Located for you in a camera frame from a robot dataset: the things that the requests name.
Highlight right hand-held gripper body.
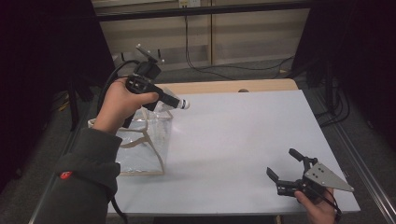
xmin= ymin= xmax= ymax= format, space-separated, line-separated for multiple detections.
xmin=276 ymin=158 xmax=355 ymax=204

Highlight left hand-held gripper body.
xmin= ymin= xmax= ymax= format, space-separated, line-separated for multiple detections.
xmin=125 ymin=44 xmax=165 ymax=96

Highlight white feather shuttlecock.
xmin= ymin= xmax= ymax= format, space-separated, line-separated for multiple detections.
xmin=162 ymin=88 xmax=191 ymax=113

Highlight transparent bag with beige trim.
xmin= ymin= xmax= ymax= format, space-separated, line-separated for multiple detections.
xmin=116 ymin=90 xmax=174 ymax=176

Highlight person's left hand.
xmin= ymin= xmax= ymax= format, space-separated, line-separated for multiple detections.
xmin=92 ymin=77 xmax=160 ymax=134

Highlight person's right hand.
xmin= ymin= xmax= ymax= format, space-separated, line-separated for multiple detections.
xmin=293 ymin=187 xmax=339 ymax=224

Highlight black stand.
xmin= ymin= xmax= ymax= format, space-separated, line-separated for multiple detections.
xmin=325 ymin=59 xmax=336 ymax=115

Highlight beige wooden cabinet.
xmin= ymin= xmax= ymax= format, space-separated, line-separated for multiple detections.
xmin=92 ymin=0 xmax=312 ymax=77

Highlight black curtain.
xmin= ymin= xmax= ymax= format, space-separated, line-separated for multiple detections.
xmin=292 ymin=0 xmax=396 ymax=147
xmin=0 ymin=0 xmax=116 ymax=188

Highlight right hand-held gripper black cable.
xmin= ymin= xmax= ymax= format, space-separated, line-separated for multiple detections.
xmin=312 ymin=185 xmax=344 ymax=224

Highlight hand-held gripper black cable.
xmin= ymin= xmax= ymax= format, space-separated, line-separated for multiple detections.
xmin=96 ymin=59 xmax=141 ymax=224
xmin=312 ymin=185 xmax=344 ymax=224

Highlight left hand-held gripper black cable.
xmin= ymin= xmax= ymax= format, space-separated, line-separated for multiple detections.
xmin=96 ymin=59 xmax=141 ymax=224

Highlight black floor cables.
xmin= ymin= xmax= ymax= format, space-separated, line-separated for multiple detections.
xmin=314 ymin=88 xmax=352 ymax=128

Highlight black power cable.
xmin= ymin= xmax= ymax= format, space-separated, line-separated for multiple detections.
xmin=184 ymin=7 xmax=295 ymax=81

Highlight white wall socket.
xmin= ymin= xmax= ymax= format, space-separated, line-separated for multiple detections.
xmin=177 ymin=0 xmax=202 ymax=8

